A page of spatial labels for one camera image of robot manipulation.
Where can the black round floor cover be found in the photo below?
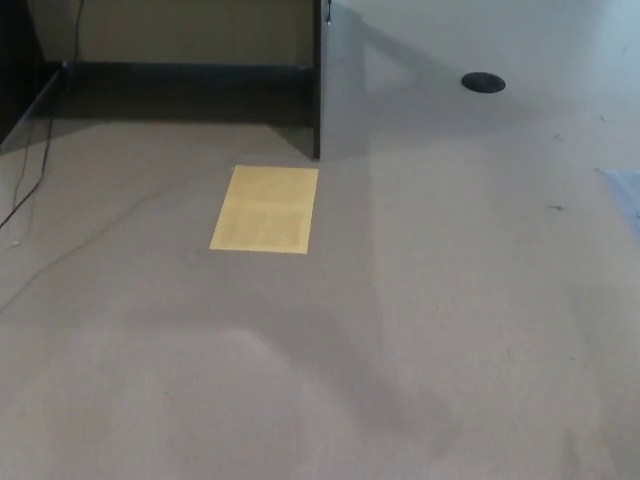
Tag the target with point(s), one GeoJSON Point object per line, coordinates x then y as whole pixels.
{"type": "Point", "coordinates": [483, 81]}

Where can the yellow paper sheet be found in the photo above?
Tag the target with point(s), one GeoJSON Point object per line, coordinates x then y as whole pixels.
{"type": "Point", "coordinates": [265, 210]}

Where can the black printed plastic bag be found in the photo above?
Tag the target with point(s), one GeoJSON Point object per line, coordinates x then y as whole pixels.
{"type": "Point", "coordinates": [625, 187]}

